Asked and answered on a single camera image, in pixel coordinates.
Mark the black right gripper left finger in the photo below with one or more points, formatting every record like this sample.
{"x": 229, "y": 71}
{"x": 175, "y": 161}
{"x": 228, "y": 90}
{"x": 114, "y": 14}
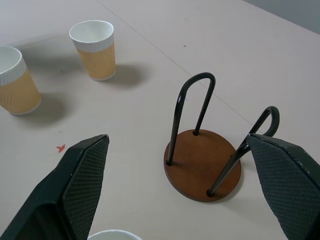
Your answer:
{"x": 62, "y": 195}

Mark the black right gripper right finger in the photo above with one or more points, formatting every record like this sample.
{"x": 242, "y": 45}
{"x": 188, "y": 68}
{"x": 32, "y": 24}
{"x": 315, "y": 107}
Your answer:
{"x": 285, "y": 180}

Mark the small red sticker scrap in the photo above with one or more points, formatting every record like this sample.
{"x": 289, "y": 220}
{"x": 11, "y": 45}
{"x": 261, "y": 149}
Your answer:
{"x": 60, "y": 148}

